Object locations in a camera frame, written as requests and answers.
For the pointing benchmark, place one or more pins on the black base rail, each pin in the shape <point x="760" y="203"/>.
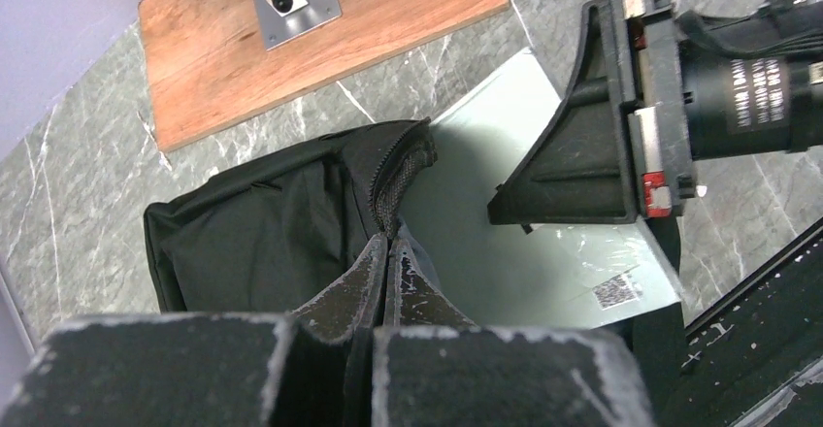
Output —
<point x="753" y="358"/>

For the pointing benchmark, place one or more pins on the wooden base board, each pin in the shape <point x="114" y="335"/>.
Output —
<point x="208" y="68"/>

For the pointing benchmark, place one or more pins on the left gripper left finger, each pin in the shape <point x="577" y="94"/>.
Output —
<point x="309" y="367"/>

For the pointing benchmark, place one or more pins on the grey box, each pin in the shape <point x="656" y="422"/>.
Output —
<point x="561" y="276"/>

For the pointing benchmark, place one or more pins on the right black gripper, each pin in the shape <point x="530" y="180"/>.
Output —
<point x="617" y="147"/>

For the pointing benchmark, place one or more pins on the black student backpack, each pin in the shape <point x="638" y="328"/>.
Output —
<point x="270" y="234"/>

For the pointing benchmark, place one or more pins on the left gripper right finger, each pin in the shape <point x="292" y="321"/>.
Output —
<point x="432" y="366"/>

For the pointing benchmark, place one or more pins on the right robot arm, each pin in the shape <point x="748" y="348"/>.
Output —
<point x="752" y="84"/>

